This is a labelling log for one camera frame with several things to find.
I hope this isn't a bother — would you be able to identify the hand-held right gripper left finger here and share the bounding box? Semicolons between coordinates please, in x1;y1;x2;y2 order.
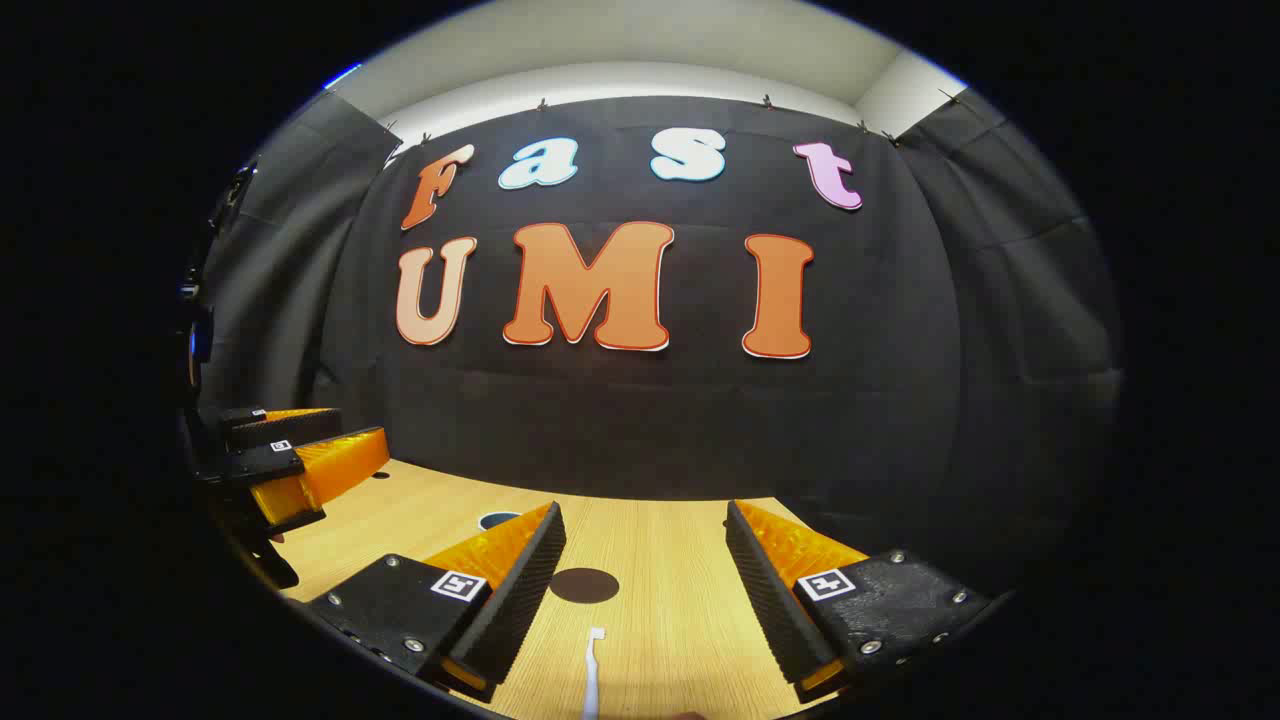
305;501;567;703

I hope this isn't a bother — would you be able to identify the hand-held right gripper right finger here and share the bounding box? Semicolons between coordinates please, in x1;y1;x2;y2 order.
726;499;993;704

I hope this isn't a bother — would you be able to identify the dark brown round coaster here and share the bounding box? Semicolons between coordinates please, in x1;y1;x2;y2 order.
550;567;620;605

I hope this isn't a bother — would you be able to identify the white toothbrush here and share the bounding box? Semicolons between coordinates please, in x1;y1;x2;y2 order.
583;627;607;720

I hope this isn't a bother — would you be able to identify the wooden desktop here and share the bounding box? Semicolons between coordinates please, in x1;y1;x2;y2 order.
270;458;871;720

